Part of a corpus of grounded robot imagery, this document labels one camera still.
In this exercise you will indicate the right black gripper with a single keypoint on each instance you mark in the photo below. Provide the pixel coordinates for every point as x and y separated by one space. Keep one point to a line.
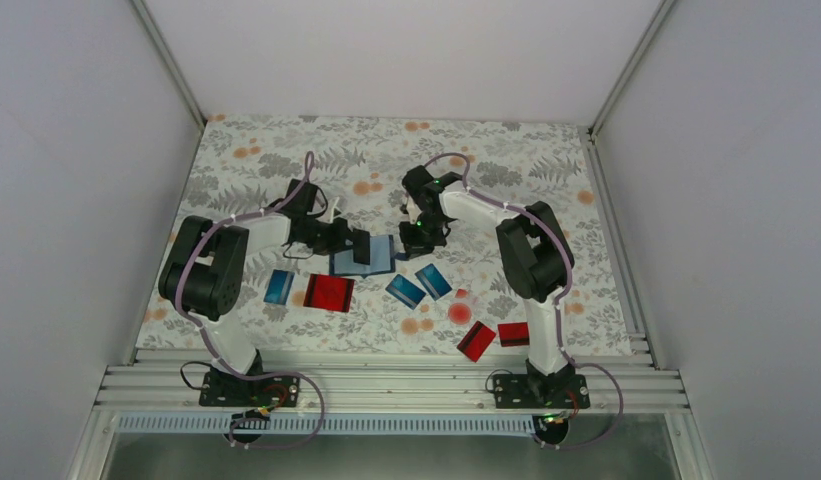
413 247

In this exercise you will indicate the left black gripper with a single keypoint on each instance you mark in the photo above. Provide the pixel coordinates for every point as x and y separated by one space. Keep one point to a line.
337 243

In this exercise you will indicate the black card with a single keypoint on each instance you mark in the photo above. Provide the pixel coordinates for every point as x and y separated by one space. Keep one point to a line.
361 245

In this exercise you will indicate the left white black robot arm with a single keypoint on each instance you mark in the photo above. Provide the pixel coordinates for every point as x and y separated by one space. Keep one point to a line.
203 273

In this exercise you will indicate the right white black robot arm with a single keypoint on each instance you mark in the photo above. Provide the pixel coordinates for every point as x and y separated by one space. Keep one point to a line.
537 262

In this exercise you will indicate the blue card centre right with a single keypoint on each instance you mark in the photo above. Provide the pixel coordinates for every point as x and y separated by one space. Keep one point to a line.
433 282

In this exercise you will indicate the blue card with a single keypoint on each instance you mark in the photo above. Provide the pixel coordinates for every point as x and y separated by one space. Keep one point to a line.
433 282
405 291
279 287

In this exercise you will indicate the red card upper stack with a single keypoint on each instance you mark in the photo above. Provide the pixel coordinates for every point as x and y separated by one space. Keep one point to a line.
314 297

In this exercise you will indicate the red card overlapping stack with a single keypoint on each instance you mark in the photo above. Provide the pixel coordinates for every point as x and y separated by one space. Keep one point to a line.
338 293

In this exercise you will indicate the blue card far left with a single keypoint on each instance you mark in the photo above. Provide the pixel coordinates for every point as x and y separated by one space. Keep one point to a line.
279 287

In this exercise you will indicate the white card red circle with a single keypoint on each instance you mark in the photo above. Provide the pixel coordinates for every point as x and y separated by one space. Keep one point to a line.
461 309

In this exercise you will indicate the red card tilted right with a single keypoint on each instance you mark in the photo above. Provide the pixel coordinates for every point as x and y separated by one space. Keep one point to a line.
476 341

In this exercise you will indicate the red card far right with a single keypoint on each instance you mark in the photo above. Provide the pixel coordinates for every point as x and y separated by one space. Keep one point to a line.
513 334

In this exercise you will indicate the floral patterned table mat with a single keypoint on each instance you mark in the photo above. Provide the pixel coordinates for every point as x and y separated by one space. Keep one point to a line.
246 161

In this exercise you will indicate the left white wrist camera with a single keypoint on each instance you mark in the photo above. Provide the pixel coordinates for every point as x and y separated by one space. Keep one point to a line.
332 210

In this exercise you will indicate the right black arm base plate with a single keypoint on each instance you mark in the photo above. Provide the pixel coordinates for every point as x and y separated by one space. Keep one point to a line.
512 391

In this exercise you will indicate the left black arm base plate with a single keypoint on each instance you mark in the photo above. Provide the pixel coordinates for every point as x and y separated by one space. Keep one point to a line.
224 390

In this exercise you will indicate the aluminium front rail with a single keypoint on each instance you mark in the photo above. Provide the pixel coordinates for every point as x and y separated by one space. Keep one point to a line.
382 389

